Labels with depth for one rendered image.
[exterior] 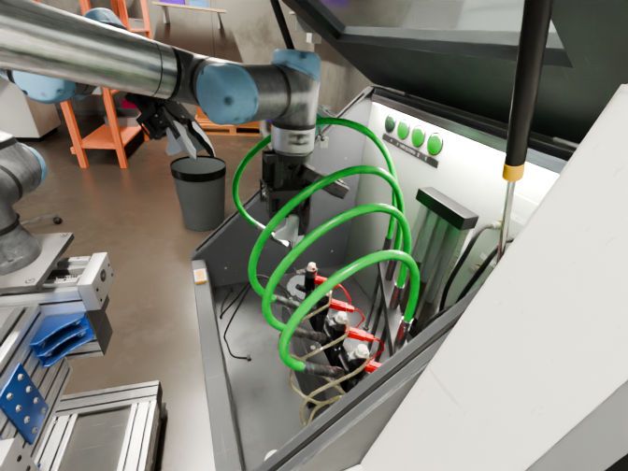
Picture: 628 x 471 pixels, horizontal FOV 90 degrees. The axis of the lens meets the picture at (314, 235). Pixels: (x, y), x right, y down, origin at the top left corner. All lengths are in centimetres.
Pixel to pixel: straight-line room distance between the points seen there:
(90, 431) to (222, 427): 102
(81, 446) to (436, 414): 138
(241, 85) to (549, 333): 43
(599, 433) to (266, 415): 62
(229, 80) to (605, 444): 51
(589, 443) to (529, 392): 5
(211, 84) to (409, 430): 52
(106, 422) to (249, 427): 93
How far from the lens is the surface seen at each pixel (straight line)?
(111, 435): 162
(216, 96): 45
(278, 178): 57
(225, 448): 67
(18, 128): 584
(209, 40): 679
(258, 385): 86
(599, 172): 37
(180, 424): 180
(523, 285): 38
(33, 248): 102
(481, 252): 70
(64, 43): 50
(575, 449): 39
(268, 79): 48
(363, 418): 50
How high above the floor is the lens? 156
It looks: 32 degrees down
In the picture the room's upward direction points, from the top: 6 degrees clockwise
